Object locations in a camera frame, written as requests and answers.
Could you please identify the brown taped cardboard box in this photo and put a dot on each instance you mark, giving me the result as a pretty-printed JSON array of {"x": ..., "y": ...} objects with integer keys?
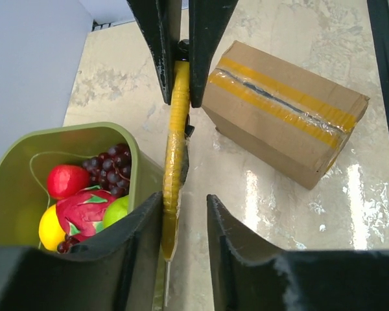
[{"x": 290, "y": 118}]

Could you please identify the yellow lemon fruit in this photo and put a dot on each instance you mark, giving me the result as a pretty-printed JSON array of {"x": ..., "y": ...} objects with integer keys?
[{"x": 50, "y": 231}]

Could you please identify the red grape bunch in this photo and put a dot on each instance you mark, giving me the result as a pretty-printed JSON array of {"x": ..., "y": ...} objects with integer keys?
[{"x": 111, "y": 170}]

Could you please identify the yellow utility knife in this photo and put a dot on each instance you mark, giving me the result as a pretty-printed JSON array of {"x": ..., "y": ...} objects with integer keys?
[{"x": 174, "y": 161}]

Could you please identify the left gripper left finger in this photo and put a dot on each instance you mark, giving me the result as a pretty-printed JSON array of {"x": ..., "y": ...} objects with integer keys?
[{"x": 113, "y": 270}]

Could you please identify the green lime fruit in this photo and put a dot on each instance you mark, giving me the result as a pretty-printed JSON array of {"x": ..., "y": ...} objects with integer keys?
[{"x": 116, "y": 211}]

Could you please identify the red apple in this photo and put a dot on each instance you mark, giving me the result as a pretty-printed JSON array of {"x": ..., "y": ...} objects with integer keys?
[{"x": 66, "y": 180}]

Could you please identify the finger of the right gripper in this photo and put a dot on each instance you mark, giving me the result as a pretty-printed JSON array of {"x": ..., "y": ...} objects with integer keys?
[
  {"x": 159, "y": 22},
  {"x": 208, "y": 20}
]

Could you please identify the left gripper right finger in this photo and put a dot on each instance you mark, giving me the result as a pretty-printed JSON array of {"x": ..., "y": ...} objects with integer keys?
[{"x": 250, "y": 273}]

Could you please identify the olive green plastic bin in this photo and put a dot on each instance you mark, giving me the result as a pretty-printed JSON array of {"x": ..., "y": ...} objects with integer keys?
[{"x": 26, "y": 165}]

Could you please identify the pink dragon fruit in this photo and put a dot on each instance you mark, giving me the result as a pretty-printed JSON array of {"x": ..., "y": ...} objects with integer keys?
[{"x": 81, "y": 214}]

